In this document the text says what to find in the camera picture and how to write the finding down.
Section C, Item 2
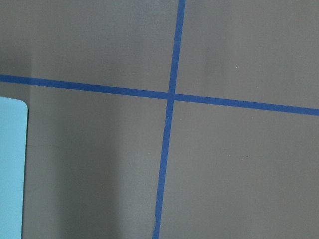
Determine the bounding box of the light blue plastic bin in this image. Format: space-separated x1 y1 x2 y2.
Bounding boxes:
0 97 28 239

